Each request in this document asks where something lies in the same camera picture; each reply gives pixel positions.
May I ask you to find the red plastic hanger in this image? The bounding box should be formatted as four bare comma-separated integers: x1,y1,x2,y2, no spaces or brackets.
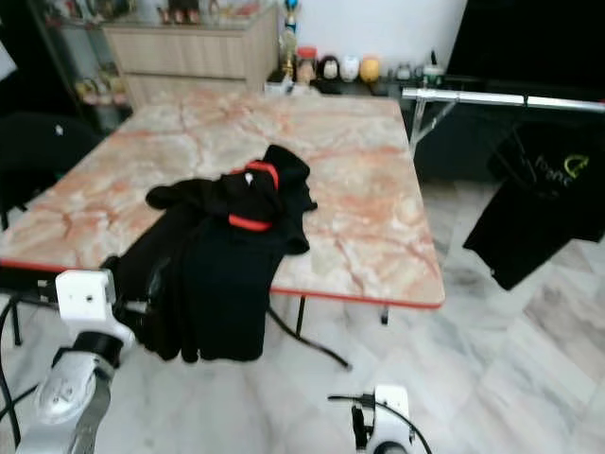
227,159,283,234

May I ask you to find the black folding chair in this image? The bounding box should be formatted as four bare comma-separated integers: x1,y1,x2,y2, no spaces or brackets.
0,112,107,346

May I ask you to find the glass display shelf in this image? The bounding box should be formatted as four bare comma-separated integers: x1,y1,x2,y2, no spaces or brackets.
26,0,135,116

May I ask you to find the light wooden cabinet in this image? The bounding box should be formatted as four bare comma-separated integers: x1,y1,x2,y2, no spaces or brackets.
102,8,280,105

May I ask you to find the black T-shirt green logo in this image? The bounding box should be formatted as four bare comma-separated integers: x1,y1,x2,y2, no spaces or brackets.
463,118,605,291

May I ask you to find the red-capped figurine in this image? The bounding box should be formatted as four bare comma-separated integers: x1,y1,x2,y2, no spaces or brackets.
295,45,320,87

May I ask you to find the black round figurine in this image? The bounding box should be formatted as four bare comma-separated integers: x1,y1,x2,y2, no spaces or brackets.
319,55,342,84

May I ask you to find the gold blue trophy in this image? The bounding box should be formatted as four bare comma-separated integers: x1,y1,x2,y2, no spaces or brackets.
279,0,304,86

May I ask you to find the white round figurine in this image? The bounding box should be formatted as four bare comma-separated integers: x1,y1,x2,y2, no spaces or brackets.
340,55,362,84

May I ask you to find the orange round figurine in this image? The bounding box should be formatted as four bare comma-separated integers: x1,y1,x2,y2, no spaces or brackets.
359,55,383,84

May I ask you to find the silver metal clothes rack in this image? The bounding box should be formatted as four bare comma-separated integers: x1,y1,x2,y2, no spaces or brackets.
402,87,605,157

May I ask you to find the black television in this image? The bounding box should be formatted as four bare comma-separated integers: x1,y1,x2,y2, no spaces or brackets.
446,0,605,88

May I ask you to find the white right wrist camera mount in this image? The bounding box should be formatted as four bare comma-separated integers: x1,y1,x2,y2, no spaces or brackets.
373,383,413,454

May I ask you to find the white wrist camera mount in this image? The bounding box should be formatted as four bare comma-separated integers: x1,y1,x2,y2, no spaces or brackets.
373,383,413,454
55,269,139,353

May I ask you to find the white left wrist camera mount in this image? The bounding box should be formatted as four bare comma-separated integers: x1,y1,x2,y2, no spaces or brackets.
55,269,139,353

